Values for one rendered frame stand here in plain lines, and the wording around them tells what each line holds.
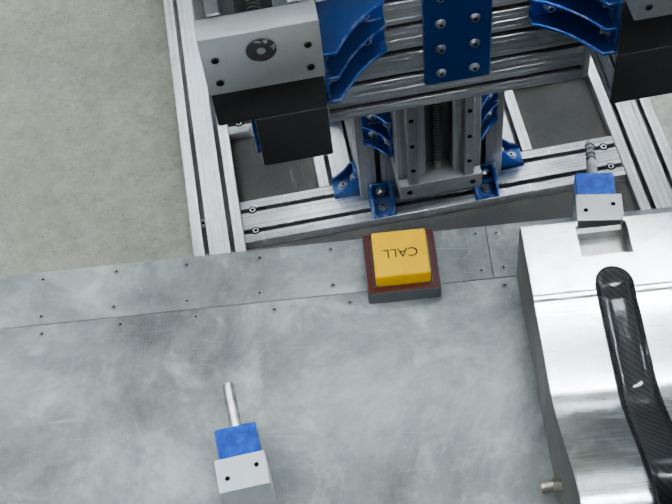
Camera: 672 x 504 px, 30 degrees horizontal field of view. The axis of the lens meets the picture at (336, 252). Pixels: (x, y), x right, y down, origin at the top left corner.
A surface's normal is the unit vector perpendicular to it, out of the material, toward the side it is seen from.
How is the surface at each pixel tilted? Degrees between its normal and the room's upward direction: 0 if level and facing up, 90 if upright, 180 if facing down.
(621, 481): 16
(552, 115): 0
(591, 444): 28
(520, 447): 0
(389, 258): 0
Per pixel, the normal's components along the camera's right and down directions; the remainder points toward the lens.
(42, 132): -0.08, -0.57
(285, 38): 0.16, 0.80
